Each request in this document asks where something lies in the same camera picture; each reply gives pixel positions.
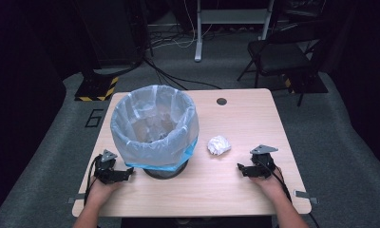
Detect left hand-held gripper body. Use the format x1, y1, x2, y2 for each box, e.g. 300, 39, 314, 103
93, 148, 129, 185

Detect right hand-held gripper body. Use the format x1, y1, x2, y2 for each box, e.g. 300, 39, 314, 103
247, 144, 279, 179

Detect person's left hand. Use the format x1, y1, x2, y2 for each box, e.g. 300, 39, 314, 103
87, 176, 124, 207

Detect person's right hand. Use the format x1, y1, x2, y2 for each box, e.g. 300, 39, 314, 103
248, 166, 287, 201

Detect crumpled white paper ball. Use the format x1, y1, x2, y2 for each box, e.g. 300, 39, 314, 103
207, 135, 233, 157

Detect bin with blue bag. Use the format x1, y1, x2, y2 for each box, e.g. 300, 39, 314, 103
109, 84, 200, 173

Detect black trash bin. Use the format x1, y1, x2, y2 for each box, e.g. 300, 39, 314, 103
142, 159, 190, 181

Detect black folding chair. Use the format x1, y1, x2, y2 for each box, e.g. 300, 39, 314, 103
237, 18, 331, 107

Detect black cabinet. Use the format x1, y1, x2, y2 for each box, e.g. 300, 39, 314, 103
73, 0, 148, 70

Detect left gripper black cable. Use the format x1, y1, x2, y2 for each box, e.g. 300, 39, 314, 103
83, 154, 103, 207

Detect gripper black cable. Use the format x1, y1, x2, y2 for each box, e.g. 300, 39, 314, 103
256, 157, 321, 228
83, 154, 103, 207

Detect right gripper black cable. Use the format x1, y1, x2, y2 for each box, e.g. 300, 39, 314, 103
256, 157, 321, 228

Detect grey metal table bracket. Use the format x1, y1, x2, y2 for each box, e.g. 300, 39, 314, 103
293, 188, 320, 205
66, 193, 86, 205

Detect black yellow striped base plate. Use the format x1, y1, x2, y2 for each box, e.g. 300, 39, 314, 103
74, 75, 120, 103

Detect thick black floor cable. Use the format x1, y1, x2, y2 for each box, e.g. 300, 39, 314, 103
142, 56, 223, 91

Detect white floor cables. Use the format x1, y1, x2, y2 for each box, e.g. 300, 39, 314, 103
146, 0, 215, 50

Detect white metal desk frame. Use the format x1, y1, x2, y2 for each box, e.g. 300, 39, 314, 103
194, 0, 276, 63

